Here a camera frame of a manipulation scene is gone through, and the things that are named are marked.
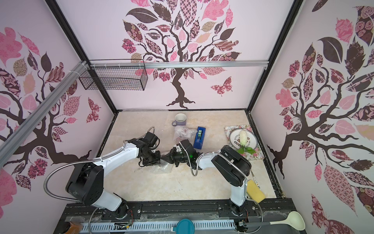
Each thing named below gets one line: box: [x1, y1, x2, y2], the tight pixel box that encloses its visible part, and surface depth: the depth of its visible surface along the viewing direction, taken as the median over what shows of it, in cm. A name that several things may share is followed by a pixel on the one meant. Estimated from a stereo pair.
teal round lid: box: [172, 218, 196, 234], surface depth 64 cm
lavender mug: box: [171, 113, 187, 127], surface depth 109 cm
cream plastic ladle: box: [243, 211, 306, 231], surface depth 71 cm
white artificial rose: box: [237, 129, 257, 155], surface depth 100 cm
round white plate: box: [228, 128, 259, 150], surface depth 102 cm
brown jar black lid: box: [59, 221, 84, 234], surface depth 65 cm
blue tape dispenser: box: [193, 126, 206, 150], surface depth 100 cm
